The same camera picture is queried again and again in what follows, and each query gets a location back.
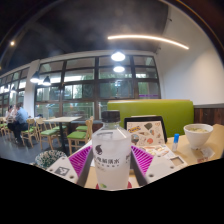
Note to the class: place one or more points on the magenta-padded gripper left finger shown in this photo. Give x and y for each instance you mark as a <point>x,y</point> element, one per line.
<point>76,160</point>

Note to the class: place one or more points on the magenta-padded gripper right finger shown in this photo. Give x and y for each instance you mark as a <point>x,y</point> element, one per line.
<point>145,160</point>

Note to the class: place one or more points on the clear black-capped drink bottle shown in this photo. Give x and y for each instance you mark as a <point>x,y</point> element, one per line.
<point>111,150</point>

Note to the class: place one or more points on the white sticker sheet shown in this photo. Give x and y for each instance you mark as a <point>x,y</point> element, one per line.
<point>156,150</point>

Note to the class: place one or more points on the wooden chairs with green seats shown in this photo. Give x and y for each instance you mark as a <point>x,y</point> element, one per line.
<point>76,135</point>

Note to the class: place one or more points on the small white square box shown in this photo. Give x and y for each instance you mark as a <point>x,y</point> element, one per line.
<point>177,160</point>

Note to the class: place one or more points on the small blue-capped white bottle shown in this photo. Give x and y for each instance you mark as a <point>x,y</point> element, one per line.
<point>175,143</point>

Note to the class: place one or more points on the wooden dining table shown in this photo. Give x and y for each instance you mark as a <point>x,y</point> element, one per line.
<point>62,119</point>

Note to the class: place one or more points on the green upholstered bench backrest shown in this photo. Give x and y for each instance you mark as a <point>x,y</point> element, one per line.
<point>176,113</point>

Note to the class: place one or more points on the white bowl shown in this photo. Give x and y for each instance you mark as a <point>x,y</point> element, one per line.
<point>198,135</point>

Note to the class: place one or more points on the person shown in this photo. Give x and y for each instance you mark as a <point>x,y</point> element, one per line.
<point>20,121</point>
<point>9,113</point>

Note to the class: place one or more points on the round pendant ceiling lamps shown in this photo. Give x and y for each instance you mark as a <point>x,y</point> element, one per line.
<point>118,56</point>

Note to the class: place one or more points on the curved linear ceiling light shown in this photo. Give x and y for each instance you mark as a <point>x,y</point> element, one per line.
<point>146,37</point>

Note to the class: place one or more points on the dark-framed window wall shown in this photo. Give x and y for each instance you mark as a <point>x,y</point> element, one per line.
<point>90,90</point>

